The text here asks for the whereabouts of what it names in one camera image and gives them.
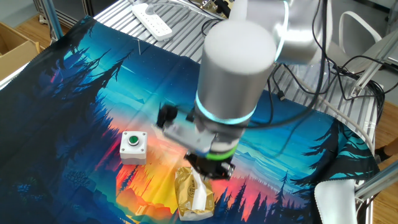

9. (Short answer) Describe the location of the black camera cable plug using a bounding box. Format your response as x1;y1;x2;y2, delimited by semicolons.
157;104;178;129

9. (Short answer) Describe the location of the silver aluminium profile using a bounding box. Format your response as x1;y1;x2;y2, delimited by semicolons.
350;29;398;98

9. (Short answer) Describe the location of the bluish aluminium beam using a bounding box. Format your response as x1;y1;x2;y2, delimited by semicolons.
39;0;65;43

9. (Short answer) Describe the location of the black USB cable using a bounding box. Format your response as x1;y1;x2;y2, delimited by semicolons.
267;63;287;102

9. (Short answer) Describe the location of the person in khaki shorts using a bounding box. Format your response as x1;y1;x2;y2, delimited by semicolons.
374;144;398;163

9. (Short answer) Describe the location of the white box with green button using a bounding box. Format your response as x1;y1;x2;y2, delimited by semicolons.
119;130;148;166

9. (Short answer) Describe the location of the brown cardboard box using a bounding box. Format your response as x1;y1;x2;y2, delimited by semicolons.
0;21;42;82

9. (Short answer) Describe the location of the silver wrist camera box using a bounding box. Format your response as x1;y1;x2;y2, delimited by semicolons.
163;119;218;155

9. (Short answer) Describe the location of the colourful forest print cloth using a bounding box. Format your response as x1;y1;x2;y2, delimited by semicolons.
0;15;381;224

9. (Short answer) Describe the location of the grey cable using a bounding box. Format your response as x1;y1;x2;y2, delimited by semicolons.
290;74;376;155

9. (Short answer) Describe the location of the gold tissue pack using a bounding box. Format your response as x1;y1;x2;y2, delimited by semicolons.
174;166;215;222

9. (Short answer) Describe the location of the white power strip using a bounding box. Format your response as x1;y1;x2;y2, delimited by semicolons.
131;2;174;42

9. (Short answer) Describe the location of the silver aluminium post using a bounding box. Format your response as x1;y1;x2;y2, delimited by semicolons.
354;160;398;202

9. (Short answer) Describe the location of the black cable bundle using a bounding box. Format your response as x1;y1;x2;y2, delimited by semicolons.
335;55;388;125

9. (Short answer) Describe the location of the white plastic armchair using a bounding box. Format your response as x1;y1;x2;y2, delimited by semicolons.
338;11;383;63

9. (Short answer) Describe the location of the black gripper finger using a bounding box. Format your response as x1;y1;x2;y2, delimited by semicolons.
185;153;206;180
211;161;236;181

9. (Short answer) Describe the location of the white stitched chair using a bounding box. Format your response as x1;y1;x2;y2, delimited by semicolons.
313;179;358;224

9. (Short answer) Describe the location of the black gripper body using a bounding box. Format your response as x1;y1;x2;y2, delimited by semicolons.
198;154;233;180

